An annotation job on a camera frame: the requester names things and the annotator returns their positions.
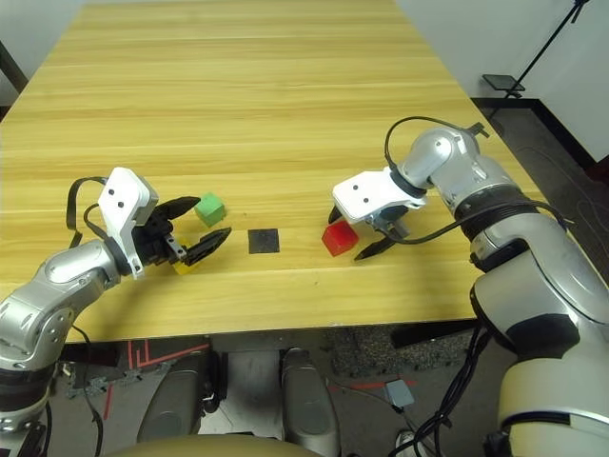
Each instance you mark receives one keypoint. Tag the grey foot pedal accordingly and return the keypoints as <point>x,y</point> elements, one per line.
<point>398,392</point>

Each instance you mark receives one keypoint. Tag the black flat stand tray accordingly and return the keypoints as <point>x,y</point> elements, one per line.
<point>503,82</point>

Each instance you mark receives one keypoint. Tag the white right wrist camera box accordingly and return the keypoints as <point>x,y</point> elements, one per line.
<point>366,192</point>

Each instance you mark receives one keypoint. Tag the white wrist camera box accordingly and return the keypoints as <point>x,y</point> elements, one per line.
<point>121,195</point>
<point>366,192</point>

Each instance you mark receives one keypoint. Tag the red wooden block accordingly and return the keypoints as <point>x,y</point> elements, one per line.
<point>339,240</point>

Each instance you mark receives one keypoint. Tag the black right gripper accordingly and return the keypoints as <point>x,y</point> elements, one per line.
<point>392,221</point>

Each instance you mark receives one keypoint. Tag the black tripod stand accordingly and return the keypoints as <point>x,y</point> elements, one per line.
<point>545,47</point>

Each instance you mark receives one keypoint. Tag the grey right robot leg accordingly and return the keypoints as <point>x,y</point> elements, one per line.
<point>309,400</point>

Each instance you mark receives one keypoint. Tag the grey left robot leg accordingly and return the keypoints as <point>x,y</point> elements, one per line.
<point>176,395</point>

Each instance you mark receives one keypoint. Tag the black square table marker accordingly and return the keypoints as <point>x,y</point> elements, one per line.
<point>264,241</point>

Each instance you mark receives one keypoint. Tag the speckled floor mat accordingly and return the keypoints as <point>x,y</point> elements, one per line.
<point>371,352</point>

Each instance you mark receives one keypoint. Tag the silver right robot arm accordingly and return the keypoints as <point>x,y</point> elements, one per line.
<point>523,266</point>

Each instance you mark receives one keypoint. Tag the yellow wooden block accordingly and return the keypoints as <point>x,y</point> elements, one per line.
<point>183,270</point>

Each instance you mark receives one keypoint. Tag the red maze floor tape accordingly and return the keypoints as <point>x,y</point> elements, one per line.
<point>132,354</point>

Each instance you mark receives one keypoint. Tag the short red floor tape strip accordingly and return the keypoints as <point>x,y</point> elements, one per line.
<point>109,402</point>

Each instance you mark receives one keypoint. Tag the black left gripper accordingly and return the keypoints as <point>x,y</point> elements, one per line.
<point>152,240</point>

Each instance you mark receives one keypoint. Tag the grey robot leg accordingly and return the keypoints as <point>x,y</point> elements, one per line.
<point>176,395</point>
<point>309,400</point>

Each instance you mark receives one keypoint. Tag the white sneaker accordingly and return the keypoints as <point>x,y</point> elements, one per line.
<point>409,443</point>

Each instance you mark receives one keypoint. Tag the long red floor tape line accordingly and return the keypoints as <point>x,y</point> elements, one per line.
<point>361,385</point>

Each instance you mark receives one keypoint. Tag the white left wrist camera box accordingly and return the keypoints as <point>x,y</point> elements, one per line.
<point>121,195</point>

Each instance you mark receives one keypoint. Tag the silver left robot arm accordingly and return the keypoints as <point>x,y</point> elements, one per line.
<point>71,276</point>

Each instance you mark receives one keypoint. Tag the green wooden block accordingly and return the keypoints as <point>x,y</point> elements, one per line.
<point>209,209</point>

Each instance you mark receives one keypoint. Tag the tan robot torso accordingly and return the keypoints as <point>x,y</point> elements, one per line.
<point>200,447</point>

